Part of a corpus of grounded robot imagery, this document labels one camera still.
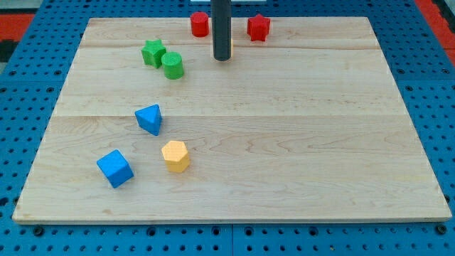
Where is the red cylinder block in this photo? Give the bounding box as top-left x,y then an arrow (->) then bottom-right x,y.
190,11 -> 210,37

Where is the green cylinder block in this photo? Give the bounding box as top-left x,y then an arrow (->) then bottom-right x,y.
161,52 -> 184,80

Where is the yellow block behind rod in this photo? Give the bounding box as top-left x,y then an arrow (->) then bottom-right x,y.
230,38 -> 234,58

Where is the red star block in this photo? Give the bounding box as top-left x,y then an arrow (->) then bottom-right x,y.
247,14 -> 271,41

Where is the yellow hexagon block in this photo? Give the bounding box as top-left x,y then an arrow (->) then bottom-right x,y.
161,141 -> 191,173

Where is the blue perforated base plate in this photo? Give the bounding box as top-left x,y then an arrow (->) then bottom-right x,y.
1,1 -> 454,255

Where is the light wooden board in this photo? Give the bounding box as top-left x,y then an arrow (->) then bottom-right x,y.
13,17 -> 452,225

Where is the blue cube block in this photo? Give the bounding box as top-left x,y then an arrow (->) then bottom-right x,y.
96,149 -> 134,188

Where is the green star block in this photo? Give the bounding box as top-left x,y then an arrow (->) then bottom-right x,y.
141,39 -> 166,68

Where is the blue triangle block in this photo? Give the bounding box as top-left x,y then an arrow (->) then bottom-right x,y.
134,104 -> 162,136

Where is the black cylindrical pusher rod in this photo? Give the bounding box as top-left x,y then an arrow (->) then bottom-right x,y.
210,0 -> 232,61

